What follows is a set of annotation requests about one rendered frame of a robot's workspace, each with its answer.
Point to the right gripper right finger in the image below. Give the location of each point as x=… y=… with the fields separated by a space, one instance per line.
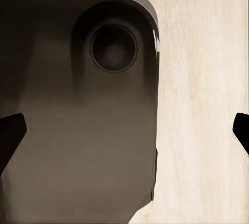
x=241 y=129

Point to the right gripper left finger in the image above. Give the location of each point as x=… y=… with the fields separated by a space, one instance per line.
x=12 y=130

